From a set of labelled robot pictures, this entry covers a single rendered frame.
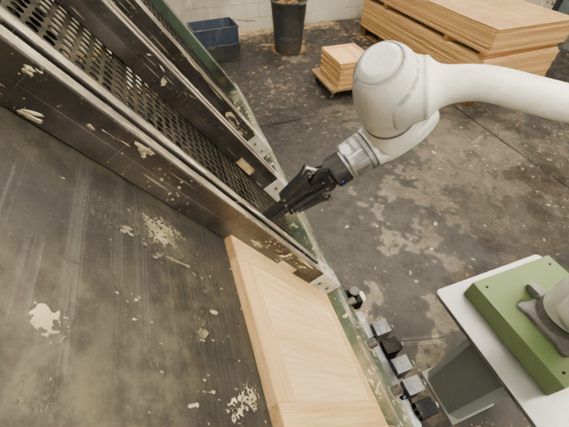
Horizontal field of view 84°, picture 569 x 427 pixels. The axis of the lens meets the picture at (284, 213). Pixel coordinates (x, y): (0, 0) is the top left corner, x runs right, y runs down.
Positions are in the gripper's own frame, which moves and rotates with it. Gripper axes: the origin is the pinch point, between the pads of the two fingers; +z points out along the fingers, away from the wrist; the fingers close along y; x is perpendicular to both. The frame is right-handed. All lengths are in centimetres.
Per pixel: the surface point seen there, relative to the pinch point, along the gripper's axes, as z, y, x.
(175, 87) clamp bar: 4.3, 22.5, -35.6
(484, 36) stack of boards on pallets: -205, -196, -210
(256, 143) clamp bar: 5, -29, -66
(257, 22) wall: -41, -163, -504
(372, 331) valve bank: 3, -58, 18
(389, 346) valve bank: 0, -57, 25
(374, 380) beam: 4, -38, 35
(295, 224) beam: 6.4, -38.0, -22.6
